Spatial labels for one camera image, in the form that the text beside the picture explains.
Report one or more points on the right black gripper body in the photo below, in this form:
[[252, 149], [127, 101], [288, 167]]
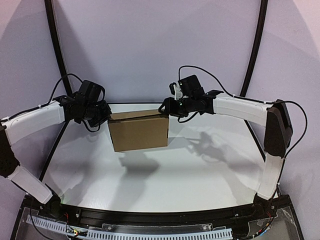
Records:
[[166, 106]]

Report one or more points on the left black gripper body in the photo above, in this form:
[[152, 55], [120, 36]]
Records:
[[105, 113]]

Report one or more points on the brown cardboard box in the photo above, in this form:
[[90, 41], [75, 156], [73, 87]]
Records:
[[138, 130]]

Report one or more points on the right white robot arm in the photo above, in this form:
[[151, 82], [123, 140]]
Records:
[[188, 96]]

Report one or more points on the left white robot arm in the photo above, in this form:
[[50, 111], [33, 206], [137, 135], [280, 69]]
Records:
[[87, 105]]

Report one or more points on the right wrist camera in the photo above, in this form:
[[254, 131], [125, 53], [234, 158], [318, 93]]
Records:
[[176, 91]]

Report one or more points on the black front frame rail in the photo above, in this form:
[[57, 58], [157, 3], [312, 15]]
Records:
[[85, 217]]

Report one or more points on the left black frame post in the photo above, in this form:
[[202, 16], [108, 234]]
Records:
[[51, 20]]

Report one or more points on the black frame post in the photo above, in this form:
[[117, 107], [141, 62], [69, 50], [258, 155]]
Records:
[[51, 20], [255, 47]]

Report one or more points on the white slotted cable duct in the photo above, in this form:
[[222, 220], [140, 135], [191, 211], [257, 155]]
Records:
[[126, 232]]

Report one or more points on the right black frame post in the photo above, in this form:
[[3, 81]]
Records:
[[255, 47]]

